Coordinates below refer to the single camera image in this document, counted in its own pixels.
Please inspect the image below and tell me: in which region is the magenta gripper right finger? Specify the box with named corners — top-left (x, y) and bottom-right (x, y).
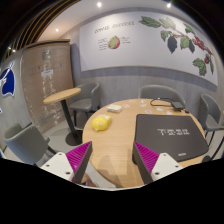
top-left (132, 141), bottom-right (184, 185)

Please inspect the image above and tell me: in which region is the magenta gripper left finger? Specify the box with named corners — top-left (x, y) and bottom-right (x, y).
top-left (40, 140), bottom-right (93, 185)

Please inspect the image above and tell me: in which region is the dark grey mouse pad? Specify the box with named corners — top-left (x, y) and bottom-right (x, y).
top-left (134, 114), bottom-right (208, 162)

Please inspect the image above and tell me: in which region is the tall round side table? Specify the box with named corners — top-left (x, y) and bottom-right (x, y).
top-left (43, 88), bottom-right (82, 146)

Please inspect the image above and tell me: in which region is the round wooden table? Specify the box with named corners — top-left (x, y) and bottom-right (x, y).
top-left (82, 99), bottom-right (205, 188)

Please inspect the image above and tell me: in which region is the grey chair front left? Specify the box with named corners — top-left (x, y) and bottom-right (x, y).
top-left (4, 123), bottom-right (56, 165)

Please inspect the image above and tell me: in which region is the grey chair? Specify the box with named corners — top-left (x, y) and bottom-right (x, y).
top-left (197, 93), bottom-right (224, 140)
top-left (138, 85), bottom-right (185, 105)
top-left (68, 82), bottom-right (101, 116)
top-left (4, 123), bottom-right (56, 165)

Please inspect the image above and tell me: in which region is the small white box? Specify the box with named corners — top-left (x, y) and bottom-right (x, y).
top-left (107, 104), bottom-right (122, 113)

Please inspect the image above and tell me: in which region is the grey chair back left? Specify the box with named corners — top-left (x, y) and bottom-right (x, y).
top-left (68, 82), bottom-right (101, 116)

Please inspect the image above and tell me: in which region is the black power adapter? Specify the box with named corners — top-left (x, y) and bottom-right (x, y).
top-left (171, 102), bottom-right (184, 111)

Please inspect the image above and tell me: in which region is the grey chair back centre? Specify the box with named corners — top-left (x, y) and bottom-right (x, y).
top-left (138, 85), bottom-right (185, 105)

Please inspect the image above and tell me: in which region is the grey chair right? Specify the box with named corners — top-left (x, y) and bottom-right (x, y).
top-left (197, 93), bottom-right (224, 140)

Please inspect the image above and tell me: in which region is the black cable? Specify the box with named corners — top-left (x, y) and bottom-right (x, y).
top-left (149, 97), bottom-right (190, 114)

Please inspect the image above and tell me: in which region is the wooden perforated wall panel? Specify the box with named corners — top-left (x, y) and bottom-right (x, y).
top-left (21, 41), bottom-right (73, 133)

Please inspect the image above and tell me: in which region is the coffee cherries wall mural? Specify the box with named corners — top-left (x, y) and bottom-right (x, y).
top-left (79, 11), bottom-right (218, 84)

